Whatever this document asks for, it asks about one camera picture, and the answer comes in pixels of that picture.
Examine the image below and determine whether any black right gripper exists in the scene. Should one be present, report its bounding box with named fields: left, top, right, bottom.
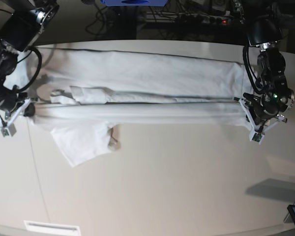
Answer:
left=0, top=87, right=35, bottom=117

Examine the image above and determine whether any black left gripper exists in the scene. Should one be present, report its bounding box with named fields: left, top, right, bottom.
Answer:
left=243, top=92, right=285, bottom=123

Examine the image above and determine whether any white T-shirt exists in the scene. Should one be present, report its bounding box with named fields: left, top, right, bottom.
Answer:
left=29, top=48, right=252, bottom=167

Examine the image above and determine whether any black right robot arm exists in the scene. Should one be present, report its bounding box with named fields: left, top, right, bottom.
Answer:
left=0, top=0, right=59, bottom=118

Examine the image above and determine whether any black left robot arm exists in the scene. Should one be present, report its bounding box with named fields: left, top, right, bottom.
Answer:
left=232, top=0, right=295, bottom=125

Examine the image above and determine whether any white label strip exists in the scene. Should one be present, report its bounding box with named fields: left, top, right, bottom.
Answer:
left=24, top=220, right=81, bottom=236

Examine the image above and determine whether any black power strip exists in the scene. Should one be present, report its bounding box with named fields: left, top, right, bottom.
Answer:
left=145, top=12, right=232, bottom=26

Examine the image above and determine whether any blue plastic box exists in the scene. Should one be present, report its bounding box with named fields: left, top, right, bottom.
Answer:
left=100, top=0, right=167, bottom=7

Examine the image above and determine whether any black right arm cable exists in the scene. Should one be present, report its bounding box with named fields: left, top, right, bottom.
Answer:
left=2, top=46, right=43, bottom=93

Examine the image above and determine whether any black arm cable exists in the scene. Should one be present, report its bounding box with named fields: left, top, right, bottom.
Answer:
left=242, top=45, right=264, bottom=95
left=2, top=46, right=43, bottom=93

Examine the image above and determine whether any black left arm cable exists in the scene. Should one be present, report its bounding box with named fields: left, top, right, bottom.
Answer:
left=242, top=45, right=264, bottom=95

